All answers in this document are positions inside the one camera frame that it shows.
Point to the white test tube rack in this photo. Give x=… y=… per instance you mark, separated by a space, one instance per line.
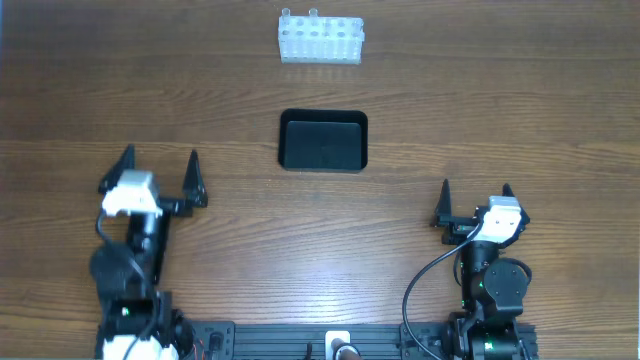
x=320 y=47

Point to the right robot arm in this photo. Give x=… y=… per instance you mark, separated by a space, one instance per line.
x=500 y=285

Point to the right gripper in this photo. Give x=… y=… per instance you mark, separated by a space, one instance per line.
x=457 y=227

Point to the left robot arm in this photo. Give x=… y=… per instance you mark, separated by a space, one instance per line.
x=145 y=235

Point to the mounting rail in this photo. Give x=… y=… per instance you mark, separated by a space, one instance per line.
x=280 y=340

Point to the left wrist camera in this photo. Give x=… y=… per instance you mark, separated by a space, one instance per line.
x=132 y=195

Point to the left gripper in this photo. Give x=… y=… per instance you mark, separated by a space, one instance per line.
x=175 y=206

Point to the black tray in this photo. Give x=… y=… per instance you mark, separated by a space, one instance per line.
x=322 y=145

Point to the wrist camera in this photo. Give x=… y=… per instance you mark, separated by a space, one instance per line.
x=132 y=195
x=500 y=220

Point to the clear test tube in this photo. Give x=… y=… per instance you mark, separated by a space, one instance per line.
x=286 y=12
x=313 y=12

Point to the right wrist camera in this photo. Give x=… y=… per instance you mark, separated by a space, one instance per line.
x=500 y=220

